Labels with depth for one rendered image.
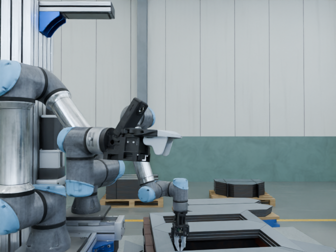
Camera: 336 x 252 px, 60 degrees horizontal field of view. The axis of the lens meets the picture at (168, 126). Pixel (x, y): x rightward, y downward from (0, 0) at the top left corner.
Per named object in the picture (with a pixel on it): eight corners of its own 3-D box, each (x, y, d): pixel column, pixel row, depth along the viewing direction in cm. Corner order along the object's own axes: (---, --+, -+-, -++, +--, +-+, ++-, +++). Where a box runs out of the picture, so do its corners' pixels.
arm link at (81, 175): (107, 191, 87) (107, 154, 87) (80, 199, 77) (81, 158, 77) (86, 189, 91) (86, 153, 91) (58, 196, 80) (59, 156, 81)
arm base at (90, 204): (67, 214, 147) (67, 194, 147) (76, 206, 162) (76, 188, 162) (97, 214, 147) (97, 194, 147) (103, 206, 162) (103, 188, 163)
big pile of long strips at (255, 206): (258, 203, 267) (257, 197, 267) (279, 216, 228) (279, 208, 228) (172, 206, 258) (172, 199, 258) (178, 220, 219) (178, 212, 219)
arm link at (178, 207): (171, 199, 148) (187, 199, 148) (171, 208, 147) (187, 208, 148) (173, 203, 140) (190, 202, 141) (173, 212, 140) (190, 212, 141)
